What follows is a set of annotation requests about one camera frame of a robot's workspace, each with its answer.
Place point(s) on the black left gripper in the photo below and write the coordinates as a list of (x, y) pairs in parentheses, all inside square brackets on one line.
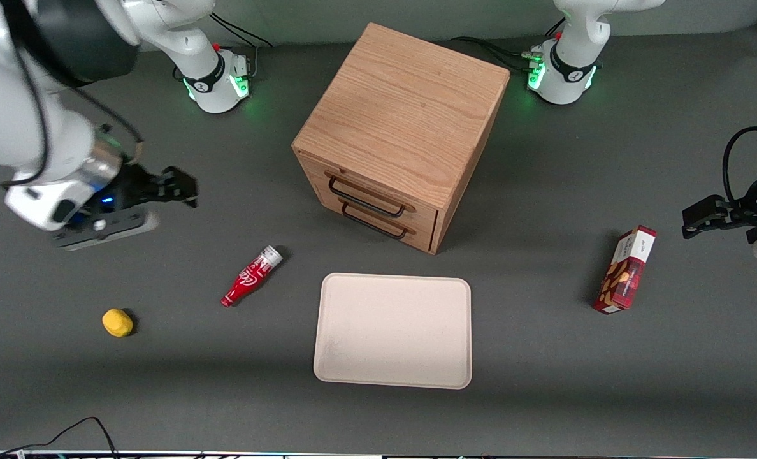
[(740, 211)]

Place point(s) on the wooden drawer cabinet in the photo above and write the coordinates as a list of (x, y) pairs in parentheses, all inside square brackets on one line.
[(404, 108)]

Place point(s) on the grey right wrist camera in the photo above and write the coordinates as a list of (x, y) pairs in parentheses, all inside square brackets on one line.
[(108, 228)]

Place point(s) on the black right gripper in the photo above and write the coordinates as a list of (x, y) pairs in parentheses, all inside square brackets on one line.
[(132, 187)]

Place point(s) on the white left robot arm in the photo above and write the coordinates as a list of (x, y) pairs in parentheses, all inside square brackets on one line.
[(569, 70)]

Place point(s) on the beige plastic tray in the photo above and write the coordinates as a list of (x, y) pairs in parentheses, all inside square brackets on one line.
[(392, 331)]

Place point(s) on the yellow lemon toy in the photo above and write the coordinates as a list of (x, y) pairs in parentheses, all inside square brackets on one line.
[(117, 322)]

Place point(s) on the red snack box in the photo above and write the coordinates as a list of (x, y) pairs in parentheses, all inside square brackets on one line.
[(627, 271)]

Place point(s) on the red cola bottle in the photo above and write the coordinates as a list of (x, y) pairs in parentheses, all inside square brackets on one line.
[(249, 278)]

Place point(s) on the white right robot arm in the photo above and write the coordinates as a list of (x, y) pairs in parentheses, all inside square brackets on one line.
[(9, 108)]

